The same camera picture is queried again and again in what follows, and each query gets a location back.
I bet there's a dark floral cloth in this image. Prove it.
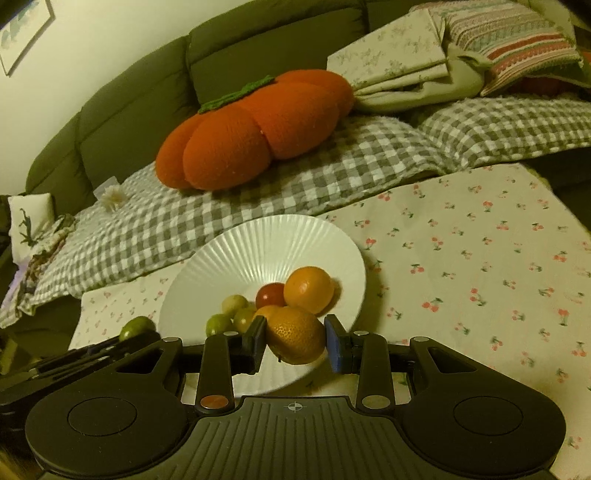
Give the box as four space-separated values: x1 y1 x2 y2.
14 215 79 296

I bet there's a small pale yellow plum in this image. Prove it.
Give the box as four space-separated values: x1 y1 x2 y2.
222 294 250 315

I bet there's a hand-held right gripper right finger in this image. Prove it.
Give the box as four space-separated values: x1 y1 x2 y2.
324 314 514 415

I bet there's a grey checked blanket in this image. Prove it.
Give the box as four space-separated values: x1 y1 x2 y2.
0 98 591 329

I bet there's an olive green sofa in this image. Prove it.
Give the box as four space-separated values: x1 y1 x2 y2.
0 0 591 204

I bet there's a striped knitted pillow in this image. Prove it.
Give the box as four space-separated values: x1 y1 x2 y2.
411 0 583 96

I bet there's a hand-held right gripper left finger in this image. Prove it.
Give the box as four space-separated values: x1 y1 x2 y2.
76 318 269 416

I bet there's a folded floral sheet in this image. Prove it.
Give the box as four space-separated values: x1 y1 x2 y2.
327 9 451 94

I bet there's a beige folded blanket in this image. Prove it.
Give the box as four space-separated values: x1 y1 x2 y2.
353 54 491 114

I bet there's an orange pumpkin cushion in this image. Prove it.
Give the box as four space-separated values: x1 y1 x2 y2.
156 69 355 191

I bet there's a dark green plum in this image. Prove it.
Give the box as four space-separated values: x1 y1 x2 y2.
119 316 157 342

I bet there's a cherry print tablecloth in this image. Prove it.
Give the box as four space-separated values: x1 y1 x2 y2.
69 161 591 480

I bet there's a large orange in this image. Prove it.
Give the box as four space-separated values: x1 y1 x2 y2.
283 266 335 317

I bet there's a red and green cushion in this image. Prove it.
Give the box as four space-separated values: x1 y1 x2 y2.
519 76 578 99

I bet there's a small white flower ornament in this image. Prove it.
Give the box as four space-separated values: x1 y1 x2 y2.
95 175 127 213

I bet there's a white embroidered pillow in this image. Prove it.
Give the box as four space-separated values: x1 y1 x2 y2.
7 193 56 273

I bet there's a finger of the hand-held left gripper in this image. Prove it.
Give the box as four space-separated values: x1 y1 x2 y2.
69 333 163 367

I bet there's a red tomato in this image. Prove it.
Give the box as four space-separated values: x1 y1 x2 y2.
255 282 287 309

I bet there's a white ribbed plate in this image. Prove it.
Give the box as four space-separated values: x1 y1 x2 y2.
159 215 367 400

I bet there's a yellow-green plum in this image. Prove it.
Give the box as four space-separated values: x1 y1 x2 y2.
233 307 257 333

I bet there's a framed wall picture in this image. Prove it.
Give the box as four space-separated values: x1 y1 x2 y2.
0 0 56 77

